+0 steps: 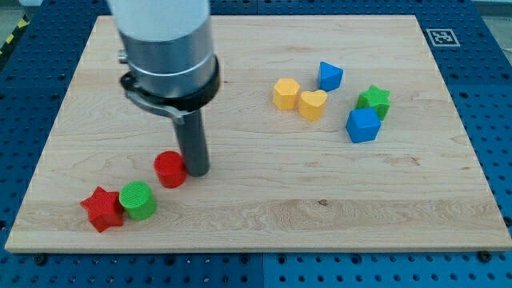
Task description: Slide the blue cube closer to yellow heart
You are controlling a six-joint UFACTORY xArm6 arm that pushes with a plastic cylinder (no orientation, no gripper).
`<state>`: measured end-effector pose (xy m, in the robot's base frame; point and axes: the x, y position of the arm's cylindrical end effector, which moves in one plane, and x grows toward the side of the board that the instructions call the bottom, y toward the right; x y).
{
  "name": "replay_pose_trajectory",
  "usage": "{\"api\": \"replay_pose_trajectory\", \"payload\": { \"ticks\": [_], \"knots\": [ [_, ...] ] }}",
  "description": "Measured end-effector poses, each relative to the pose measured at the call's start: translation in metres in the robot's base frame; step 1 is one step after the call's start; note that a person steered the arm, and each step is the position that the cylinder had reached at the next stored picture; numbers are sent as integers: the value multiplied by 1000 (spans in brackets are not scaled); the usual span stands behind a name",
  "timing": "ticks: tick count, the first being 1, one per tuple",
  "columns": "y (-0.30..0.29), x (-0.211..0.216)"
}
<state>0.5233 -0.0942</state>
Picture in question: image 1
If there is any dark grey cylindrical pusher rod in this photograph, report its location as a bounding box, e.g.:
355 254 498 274
173 110 210 177

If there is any black clamp with grey bracket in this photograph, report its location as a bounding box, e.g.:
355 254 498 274
120 54 220 124

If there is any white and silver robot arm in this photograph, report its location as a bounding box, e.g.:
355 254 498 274
107 0 220 177

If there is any yellow heart block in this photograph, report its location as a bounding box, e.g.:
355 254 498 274
298 90 328 122

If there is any blue cube block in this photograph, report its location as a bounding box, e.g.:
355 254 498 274
346 107 382 143

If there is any red cylinder block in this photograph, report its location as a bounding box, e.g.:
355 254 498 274
154 151 187 189

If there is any green cylinder block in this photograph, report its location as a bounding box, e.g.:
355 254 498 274
119 181 157 221

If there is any yellow hexagon block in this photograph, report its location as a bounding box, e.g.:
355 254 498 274
273 78 301 110

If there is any red star block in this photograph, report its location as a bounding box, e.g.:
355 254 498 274
80 186 124 233

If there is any light wooden board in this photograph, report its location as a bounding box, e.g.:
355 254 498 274
5 15 511 254

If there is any blue triangular prism block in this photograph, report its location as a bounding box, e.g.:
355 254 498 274
318 62 344 92

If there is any green star block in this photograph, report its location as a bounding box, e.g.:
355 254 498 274
355 85 391 121

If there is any white fiducial marker tag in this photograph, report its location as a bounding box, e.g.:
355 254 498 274
426 28 460 47

